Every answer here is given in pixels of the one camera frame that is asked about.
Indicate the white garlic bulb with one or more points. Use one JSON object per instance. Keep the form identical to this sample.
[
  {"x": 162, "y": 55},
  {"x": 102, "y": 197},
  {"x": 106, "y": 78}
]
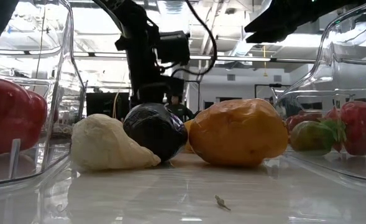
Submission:
[{"x": 105, "y": 143}]

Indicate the black frame stand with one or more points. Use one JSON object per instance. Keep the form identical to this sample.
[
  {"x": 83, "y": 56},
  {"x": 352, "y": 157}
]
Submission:
[{"x": 272, "y": 85}]

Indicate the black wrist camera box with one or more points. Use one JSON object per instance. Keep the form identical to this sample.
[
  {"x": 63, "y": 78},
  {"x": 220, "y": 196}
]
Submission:
[{"x": 173, "y": 48}]

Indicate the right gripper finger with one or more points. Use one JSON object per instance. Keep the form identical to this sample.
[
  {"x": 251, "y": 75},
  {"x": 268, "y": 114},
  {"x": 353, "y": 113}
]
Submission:
[
  {"x": 269, "y": 23},
  {"x": 266, "y": 38}
]

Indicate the small brown stem scrap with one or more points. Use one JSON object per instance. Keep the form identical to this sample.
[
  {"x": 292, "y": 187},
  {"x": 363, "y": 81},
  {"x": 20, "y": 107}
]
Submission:
[{"x": 221, "y": 202}]

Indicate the person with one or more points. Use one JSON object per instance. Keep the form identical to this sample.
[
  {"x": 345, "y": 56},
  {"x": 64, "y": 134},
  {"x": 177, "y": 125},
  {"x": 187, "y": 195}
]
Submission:
[{"x": 178, "y": 110}]

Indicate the large green lime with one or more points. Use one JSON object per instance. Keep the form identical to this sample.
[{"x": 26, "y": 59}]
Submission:
[{"x": 311, "y": 138}]

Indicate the large orange mango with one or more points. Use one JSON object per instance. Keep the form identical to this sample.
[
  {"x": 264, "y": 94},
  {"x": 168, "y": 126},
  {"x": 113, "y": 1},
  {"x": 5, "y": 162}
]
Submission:
[{"x": 238, "y": 133}]

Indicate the red apple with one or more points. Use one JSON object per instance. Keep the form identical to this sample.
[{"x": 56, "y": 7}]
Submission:
[{"x": 359, "y": 127}]

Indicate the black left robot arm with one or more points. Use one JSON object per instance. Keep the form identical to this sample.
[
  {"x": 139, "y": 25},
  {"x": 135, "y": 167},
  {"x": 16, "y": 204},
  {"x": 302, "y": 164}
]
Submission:
[{"x": 117, "y": 12}]

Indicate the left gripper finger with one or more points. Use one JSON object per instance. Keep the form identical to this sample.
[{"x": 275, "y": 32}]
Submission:
[
  {"x": 136, "y": 99},
  {"x": 175, "y": 96}
]

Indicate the dark monitor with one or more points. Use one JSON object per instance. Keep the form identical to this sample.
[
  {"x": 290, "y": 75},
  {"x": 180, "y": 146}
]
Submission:
[{"x": 105, "y": 105}]

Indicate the dark purple eggplant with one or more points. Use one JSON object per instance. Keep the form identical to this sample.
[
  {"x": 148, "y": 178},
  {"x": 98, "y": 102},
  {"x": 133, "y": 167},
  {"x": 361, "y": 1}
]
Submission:
[{"x": 154, "y": 130}]

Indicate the clear plastic bin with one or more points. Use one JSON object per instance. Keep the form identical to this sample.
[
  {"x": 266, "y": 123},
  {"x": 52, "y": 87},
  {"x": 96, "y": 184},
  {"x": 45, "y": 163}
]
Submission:
[
  {"x": 341, "y": 62},
  {"x": 61, "y": 93}
]

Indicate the red bell pepper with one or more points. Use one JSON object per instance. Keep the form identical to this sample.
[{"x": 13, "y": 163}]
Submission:
[{"x": 8, "y": 115}]

